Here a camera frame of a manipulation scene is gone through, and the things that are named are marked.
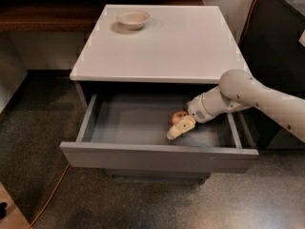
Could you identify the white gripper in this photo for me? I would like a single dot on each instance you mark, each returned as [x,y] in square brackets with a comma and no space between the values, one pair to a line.
[196,109]

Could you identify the grey drawer cabinet white top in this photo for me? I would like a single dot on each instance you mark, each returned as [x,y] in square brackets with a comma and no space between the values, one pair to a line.
[180,50]

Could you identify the red apple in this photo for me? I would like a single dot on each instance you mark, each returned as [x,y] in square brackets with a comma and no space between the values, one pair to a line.
[177,115]

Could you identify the small black object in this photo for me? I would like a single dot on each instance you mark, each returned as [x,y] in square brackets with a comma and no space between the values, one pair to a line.
[3,207]

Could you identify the grey top drawer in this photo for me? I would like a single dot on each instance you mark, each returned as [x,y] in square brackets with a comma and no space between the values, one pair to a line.
[128,132]

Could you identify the grey bottom drawer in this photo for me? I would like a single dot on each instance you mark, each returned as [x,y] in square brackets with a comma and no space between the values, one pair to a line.
[169,176]

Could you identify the beige paper bowl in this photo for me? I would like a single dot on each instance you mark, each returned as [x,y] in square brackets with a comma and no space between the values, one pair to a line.
[133,19]

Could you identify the grey drawer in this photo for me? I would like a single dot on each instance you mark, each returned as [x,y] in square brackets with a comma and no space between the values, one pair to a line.
[169,176]
[128,132]

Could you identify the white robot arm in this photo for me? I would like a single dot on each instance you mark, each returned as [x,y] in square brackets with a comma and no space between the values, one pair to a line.
[238,90]

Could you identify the dark wooden bench shelf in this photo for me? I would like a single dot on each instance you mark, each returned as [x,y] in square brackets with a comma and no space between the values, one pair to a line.
[65,15]

